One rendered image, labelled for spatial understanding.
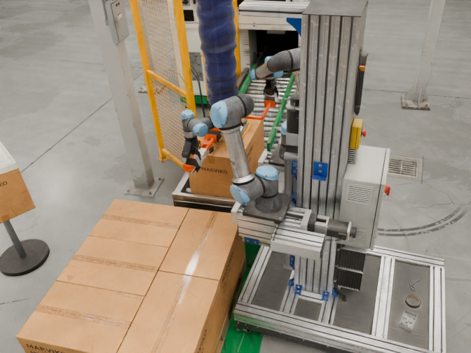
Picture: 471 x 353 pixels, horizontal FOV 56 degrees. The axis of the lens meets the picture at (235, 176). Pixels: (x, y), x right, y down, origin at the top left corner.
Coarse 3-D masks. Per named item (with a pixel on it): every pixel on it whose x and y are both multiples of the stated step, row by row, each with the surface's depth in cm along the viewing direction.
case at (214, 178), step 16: (256, 128) 324; (256, 144) 328; (208, 160) 302; (224, 160) 298; (256, 160) 335; (208, 176) 311; (224, 176) 306; (192, 192) 325; (208, 192) 320; (224, 192) 315
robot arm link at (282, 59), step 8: (280, 56) 257; (288, 56) 256; (264, 64) 275; (272, 64) 261; (280, 64) 258; (288, 64) 257; (256, 72) 292; (264, 72) 279; (272, 72) 274; (256, 80) 298
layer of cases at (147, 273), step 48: (96, 240) 298; (144, 240) 295; (192, 240) 292; (240, 240) 312; (96, 288) 265; (144, 288) 263; (192, 288) 261; (48, 336) 240; (96, 336) 238; (144, 336) 236; (192, 336) 235
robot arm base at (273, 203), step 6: (258, 198) 236; (264, 198) 233; (270, 198) 232; (276, 198) 234; (258, 204) 236; (264, 204) 234; (270, 204) 234; (276, 204) 235; (264, 210) 235; (270, 210) 235; (276, 210) 237
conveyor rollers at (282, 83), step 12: (252, 84) 478; (264, 84) 476; (276, 84) 473; (252, 96) 456; (264, 108) 432; (276, 108) 437; (264, 120) 417; (264, 132) 395; (264, 144) 380; (276, 144) 378
